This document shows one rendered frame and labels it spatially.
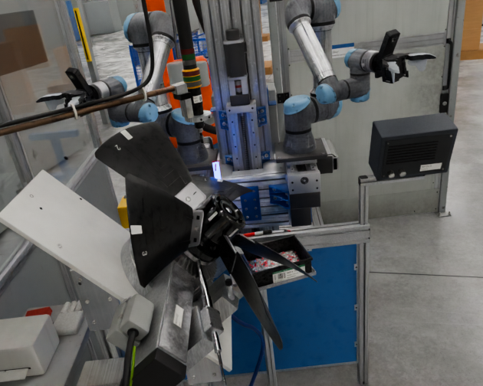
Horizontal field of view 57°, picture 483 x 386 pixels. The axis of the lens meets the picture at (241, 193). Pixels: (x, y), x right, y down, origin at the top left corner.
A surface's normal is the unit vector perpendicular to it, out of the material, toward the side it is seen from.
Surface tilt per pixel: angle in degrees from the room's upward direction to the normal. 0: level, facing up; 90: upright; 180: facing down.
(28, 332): 0
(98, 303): 90
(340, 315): 90
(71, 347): 0
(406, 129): 15
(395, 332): 0
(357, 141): 90
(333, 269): 90
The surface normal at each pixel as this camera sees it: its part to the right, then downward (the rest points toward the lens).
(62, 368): -0.11, -0.89
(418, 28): 0.03, 0.43
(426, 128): -0.11, -0.75
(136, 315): 0.69, -0.66
